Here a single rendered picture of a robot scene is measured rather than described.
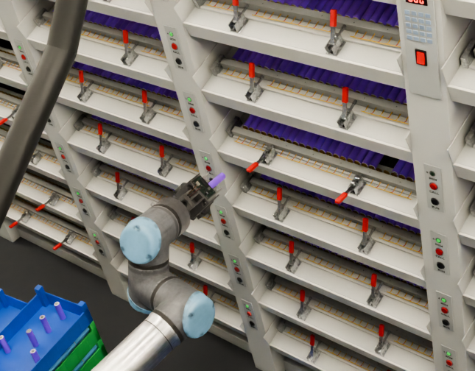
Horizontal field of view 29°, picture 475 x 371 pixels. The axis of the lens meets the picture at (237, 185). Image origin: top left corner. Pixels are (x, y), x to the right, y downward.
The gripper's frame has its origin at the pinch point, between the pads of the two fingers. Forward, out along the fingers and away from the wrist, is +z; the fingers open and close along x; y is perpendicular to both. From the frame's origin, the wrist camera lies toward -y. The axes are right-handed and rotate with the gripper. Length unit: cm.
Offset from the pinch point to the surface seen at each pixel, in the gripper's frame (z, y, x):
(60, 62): -128, 87, 9
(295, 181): 9.6, 14.2, -13.3
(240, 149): 15.7, 4.9, 2.3
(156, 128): 22.0, -14.8, 22.9
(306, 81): 6.8, 36.1, 2.4
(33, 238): 83, -139, 39
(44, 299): 13, -83, 11
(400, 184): 3.8, 37.6, -29.5
